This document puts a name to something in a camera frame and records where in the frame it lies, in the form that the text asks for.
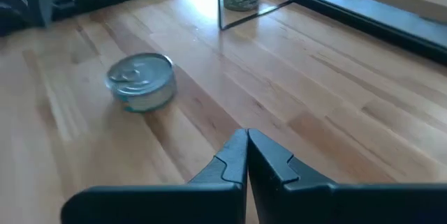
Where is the teal label tuna can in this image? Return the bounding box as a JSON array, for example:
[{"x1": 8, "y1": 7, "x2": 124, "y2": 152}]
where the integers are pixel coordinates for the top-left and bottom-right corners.
[{"x1": 105, "y1": 52, "x2": 177, "y2": 113}]

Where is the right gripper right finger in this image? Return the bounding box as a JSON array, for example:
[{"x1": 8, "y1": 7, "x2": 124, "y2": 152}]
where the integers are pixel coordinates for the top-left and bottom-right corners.
[{"x1": 248, "y1": 128, "x2": 447, "y2": 224}]

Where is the black aluminium table frame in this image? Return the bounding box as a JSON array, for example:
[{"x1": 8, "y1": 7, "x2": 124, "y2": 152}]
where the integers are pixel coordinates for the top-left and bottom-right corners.
[{"x1": 52, "y1": 0, "x2": 447, "y2": 66}]

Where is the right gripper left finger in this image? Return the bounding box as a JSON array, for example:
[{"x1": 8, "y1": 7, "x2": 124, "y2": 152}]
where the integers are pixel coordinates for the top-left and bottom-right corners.
[{"x1": 61, "y1": 128, "x2": 249, "y2": 224}]

